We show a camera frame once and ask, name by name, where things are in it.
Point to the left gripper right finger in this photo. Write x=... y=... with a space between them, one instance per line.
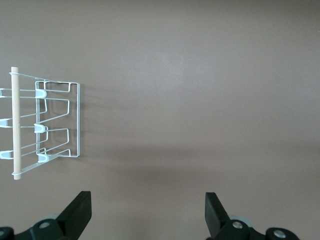
x=216 y=217

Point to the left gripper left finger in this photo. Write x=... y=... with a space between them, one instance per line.
x=72 y=217

